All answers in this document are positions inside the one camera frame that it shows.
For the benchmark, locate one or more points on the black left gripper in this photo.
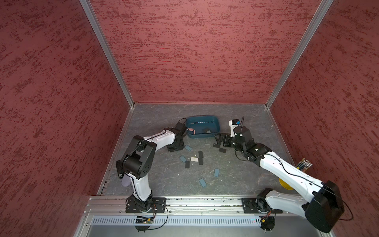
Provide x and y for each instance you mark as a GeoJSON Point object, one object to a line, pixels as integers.
{"type": "Point", "coordinates": [169, 147]}

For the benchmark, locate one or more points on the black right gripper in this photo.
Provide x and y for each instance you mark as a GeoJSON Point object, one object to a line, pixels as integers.
{"type": "Point", "coordinates": [226, 137]}

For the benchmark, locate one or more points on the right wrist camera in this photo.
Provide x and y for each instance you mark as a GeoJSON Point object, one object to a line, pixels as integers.
{"type": "Point", "coordinates": [233, 124]}

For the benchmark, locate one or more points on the left corner aluminium post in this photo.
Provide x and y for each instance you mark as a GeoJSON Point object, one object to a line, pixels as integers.
{"type": "Point", "coordinates": [90, 13]}

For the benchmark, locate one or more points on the aluminium front rail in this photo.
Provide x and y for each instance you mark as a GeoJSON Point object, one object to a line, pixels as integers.
{"type": "Point", "coordinates": [202, 206]}

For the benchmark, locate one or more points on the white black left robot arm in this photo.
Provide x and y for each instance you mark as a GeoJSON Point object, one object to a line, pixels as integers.
{"type": "Point", "coordinates": [137, 161]}

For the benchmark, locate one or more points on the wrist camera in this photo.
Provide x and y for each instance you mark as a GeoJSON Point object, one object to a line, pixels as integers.
{"type": "Point", "coordinates": [181, 127]}
{"type": "Point", "coordinates": [233, 124]}

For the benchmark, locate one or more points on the teal plastic storage box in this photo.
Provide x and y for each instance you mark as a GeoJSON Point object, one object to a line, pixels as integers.
{"type": "Point", "coordinates": [201, 122]}

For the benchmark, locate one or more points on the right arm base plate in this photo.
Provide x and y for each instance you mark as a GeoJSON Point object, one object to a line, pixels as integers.
{"type": "Point", "coordinates": [258, 206]}

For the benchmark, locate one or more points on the right corner aluminium post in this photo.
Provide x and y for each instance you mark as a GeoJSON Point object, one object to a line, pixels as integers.
{"type": "Point", "coordinates": [311, 29]}

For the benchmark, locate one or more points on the yellow pencil cup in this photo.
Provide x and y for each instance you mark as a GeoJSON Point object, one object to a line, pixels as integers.
{"type": "Point", "coordinates": [285, 185]}

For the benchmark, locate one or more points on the lavender cloth pouch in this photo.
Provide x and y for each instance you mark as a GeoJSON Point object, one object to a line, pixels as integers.
{"type": "Point", "coordinates": [126, 181]}

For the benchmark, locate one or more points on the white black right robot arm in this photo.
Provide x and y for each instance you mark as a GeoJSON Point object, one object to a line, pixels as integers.
{"type": "Point", "coordinates": [317, 201]}

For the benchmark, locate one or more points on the black eraser mid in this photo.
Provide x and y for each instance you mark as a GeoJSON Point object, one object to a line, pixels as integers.
{"type": "Point", "coordinates": [206, 131]}

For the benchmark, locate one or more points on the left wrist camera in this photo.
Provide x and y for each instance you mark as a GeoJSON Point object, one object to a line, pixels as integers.
{"type": "Point", "coordinates": [181, 127]}

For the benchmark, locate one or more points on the corner aluminium post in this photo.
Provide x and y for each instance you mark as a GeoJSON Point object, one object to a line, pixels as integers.
{"type": "Point", "coordinates": [90, 13]}
{"type": "Point", "coordinates": [311, 29]}

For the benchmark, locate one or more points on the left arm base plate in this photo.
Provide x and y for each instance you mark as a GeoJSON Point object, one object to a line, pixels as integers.
{"type": "Point", "coordinates": [158, 205]}

